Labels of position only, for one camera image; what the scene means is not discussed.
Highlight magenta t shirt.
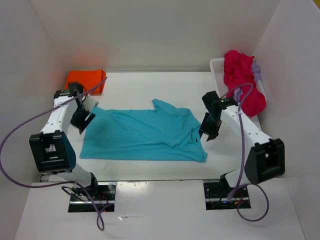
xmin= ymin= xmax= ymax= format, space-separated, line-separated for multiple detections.
xmin=223 ymin=50 xmax=267 ymax=118

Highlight white plastic basket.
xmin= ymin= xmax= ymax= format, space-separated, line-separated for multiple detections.
xmin=209 ymin=57 xmax=266 ymax=101

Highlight lavender t shirt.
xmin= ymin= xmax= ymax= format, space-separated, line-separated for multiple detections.
xmin=233 ymin=62 xmax=261 ymax=103

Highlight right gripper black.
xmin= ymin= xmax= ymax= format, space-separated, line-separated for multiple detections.
xmin=198 ymin=112 xmax=223 ymax=142

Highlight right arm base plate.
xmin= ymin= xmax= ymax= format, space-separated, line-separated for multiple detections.
xmin=203 ymin=179 xmax=251 ymax=211

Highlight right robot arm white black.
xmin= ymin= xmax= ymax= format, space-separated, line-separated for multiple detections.
xmin=199 ymin=91 xmax=285 ymax=198

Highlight orange t shirt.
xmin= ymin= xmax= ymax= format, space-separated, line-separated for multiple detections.
xmin=64 ymin=69 xmax=107 ymax=90

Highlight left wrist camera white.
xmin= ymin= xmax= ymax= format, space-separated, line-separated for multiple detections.
xmin=82 ymin=96 xmax=99 ymax=112

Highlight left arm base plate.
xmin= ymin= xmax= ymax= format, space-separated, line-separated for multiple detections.
xmin=62 ymin=182 xmax=117 ymax=213

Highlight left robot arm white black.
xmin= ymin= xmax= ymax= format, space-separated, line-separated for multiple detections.
xmin=29 ymin=82 xmax=100 ymax=200

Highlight cyan t shirt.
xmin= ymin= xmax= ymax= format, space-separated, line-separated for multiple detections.
xmin=79 ymin=99 xmax=208 ymax=163

